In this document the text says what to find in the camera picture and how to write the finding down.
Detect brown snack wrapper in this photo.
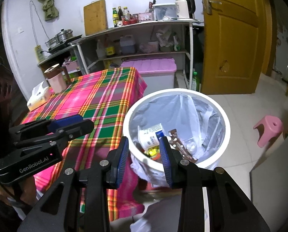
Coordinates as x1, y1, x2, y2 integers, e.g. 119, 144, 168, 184
168, 129, 197, 163

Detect blue white yogurt cup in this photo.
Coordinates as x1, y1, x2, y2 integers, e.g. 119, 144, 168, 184
138, 123, 165, 151

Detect white round trash bin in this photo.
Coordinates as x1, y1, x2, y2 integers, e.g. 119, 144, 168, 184
122, 87, 231, 172

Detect translucent trash bag liner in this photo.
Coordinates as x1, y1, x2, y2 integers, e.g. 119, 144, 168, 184
129, 94, 227, 189

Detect person's left hand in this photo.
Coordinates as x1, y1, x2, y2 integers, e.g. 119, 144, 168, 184
0, 176, 37, 206

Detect white yellow tissue pack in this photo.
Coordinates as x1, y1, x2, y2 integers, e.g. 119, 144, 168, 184
27, 82, 52, 111

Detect pink brown jug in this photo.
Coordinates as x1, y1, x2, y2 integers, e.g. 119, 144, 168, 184
44, 63, 71, 94

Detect pink plaid tablecloth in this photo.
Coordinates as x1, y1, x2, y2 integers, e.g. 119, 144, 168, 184
20, 67, 148, 222

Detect yellow power strip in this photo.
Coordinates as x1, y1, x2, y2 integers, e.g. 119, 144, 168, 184
34, 45, 45, 62

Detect black induction cooker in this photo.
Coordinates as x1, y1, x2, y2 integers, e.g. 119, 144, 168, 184
48, 35, 82, 54

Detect steel cooking pot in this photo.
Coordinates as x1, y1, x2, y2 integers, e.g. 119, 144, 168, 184
45, 29, 73, 49

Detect pink plastic stool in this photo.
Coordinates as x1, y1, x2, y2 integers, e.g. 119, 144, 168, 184
253, 115, 284, 148

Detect yellow label bottle on shelf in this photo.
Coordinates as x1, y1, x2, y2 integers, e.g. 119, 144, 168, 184
105, 38, 116, 57

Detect large oil jug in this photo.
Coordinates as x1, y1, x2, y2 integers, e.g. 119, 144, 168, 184
119, 35, 137, 55

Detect pink lidded storage box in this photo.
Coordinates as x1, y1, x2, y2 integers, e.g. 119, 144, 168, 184
121, 58, 177, 96

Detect wooden cutting board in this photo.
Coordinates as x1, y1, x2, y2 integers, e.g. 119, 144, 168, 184
83, 0, 108, 36

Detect pink bucket on shelf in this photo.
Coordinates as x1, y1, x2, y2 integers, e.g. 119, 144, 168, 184
147, 41, 159, 53

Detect green sauce bottle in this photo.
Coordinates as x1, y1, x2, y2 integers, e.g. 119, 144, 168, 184
112, 7, 120, 27

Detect green bottle on floor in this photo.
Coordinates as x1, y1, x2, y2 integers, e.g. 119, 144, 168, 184
192, 71, 199, 91

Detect dark soy sauce bottle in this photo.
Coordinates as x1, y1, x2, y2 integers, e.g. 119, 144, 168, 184
118, 6, 123, 21

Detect clear capped bottle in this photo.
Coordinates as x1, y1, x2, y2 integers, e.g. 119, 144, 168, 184
123, 7, 130, 20

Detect pink utensil holder box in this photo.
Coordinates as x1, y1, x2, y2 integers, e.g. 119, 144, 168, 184
138, 12, 154, 23

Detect white metal shelf unit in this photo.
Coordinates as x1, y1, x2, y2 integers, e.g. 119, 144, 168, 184
37, 19, 205, 91

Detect clear plastic container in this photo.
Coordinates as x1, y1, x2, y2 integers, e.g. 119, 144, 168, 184
152, 3, 177, 21

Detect yellow wooden door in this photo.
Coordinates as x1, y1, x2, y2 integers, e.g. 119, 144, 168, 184
201, 0, 267, 95

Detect white electric kettle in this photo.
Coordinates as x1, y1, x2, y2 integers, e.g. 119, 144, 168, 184
175, 0, 196, 19

